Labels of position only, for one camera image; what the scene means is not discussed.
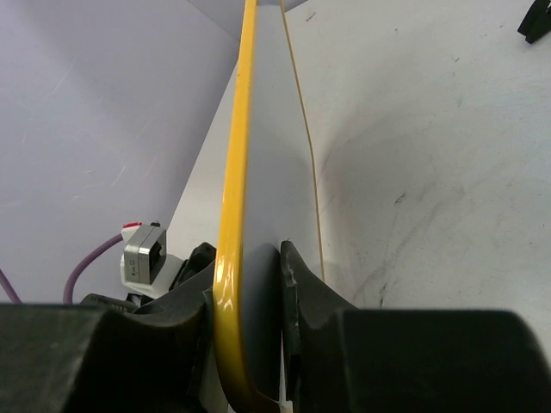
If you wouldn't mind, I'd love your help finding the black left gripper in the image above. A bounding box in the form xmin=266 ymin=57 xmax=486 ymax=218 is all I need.
xmin=81 ymin=242 xmax=216 ymax=314

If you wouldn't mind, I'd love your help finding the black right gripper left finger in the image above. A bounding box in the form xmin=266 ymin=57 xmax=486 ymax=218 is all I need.
xmin=1 ymin=267 xmax=214 ymax=412

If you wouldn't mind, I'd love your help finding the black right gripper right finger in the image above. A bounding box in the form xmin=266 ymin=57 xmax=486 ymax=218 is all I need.
xmin=280 ymin=241 xmax=550 ymax=412

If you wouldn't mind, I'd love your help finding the yellow framed whiteboard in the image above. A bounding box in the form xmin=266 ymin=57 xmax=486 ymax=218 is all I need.
xmin=213 ymin=1 xmax=322 ymax=412

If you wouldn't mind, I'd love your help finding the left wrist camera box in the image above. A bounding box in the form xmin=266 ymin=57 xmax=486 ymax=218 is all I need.
xmin=121 ymin=222 xmax=184 ymax=299

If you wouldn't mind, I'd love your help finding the black wire easel stand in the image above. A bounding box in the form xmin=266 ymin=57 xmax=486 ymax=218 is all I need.
xmin=517 ymin=0 xmax=551 ymax=44

